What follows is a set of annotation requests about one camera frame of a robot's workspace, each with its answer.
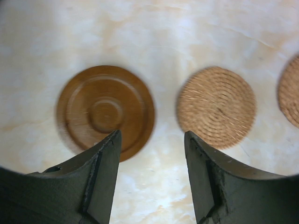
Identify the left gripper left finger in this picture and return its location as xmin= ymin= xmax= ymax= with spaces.
xmin=0 ymin=130 xmax=121 ymax=224

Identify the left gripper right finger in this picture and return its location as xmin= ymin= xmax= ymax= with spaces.
xmin=184 ymin=131 xmax=299 ymax=224

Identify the dark wooden coaster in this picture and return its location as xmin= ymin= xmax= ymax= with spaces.
xmin=56 ymin=65 xmax=155 ymax=161

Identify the woven coaster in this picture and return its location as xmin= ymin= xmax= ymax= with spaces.
xmin=278 ymin=54 xmax=299 ymax=128
xmin=176 ymin=66 xmax=257 ymax=150

